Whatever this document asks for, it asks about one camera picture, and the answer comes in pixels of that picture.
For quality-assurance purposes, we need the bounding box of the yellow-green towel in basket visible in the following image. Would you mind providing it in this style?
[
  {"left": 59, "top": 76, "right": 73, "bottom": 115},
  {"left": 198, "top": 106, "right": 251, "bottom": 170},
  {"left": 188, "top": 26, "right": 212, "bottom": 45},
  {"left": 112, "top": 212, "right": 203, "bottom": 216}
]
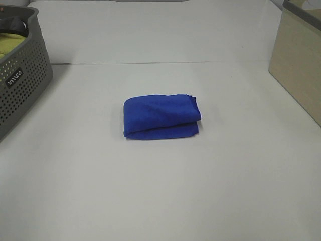
[{"left": 0, "top": 33, "right": 26, "bottom": 58}]

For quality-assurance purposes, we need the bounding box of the blue towel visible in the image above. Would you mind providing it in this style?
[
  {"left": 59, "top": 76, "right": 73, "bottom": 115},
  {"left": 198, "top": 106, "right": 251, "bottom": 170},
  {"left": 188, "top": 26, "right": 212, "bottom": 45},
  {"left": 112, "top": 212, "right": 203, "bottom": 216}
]
[{"left": 123, "top": 94, "right": 201, "bottom": 140}]

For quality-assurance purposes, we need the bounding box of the beige storage box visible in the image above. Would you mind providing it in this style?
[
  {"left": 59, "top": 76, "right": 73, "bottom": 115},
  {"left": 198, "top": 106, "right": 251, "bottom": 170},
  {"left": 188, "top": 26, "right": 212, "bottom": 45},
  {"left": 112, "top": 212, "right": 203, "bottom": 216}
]
[{"left": 268, "top": 1, "right": 320, "bottom": 124}]

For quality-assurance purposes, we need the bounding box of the grey perforated plastic basket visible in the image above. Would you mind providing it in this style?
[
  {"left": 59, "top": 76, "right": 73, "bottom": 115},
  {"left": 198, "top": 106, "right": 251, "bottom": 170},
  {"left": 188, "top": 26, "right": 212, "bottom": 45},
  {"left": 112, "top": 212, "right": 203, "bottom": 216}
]
[{"left": 1, "top": 5, "right": 53, "bottom": 138}]

